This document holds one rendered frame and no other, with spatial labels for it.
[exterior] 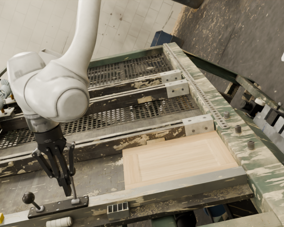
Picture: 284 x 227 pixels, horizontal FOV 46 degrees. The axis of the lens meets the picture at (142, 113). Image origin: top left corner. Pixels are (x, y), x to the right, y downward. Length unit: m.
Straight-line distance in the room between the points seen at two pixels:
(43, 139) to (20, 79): 0.19
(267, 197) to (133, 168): 0.51
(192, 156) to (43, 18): 5.46
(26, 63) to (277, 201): 0.77
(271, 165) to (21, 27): 5.81
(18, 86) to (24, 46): 5.70
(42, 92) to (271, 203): 0.69
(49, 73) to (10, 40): 5.86
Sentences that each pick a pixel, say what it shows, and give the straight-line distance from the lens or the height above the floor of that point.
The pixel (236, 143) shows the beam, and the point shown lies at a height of 0.89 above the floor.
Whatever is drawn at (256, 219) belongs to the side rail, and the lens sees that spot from 0.99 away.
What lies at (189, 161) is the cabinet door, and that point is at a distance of 1.29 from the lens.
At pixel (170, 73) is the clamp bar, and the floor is 0.98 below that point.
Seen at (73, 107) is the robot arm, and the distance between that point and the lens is 0.73.
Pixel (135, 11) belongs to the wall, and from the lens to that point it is 6.54.
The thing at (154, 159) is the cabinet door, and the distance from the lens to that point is 1.33.
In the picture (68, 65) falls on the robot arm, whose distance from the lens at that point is 0.77.
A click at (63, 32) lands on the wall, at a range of 6.48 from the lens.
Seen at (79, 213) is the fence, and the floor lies 1.36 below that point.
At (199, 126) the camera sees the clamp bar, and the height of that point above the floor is 0.96.
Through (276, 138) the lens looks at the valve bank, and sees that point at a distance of 1.38.
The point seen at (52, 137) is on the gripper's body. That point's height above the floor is 1.52.
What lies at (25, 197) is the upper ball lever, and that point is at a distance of 1.09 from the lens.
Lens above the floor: 1.54
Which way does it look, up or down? 14 degrees down
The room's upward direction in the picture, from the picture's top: 70 degrees counter-clockwise
